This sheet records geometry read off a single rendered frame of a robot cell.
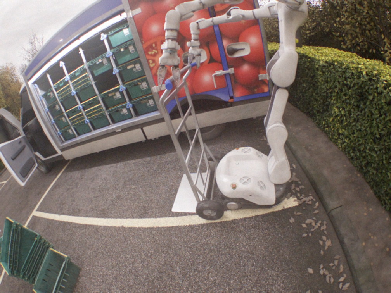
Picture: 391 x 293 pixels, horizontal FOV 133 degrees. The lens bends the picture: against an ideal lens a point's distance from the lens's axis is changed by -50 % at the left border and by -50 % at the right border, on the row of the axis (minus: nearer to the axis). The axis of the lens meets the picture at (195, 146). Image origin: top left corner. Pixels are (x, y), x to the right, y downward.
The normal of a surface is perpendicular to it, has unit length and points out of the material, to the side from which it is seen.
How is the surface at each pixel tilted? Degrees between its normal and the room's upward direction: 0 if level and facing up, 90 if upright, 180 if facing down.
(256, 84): 90
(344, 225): 0
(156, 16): 90
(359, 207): 7
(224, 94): 90
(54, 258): 87
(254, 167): 1
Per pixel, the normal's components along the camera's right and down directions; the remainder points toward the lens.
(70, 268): 0.98, -0.12
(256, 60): -0.03, 0.56
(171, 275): -0.25, -0.81
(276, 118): -0.25, 0.59
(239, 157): -0.29, 0.35
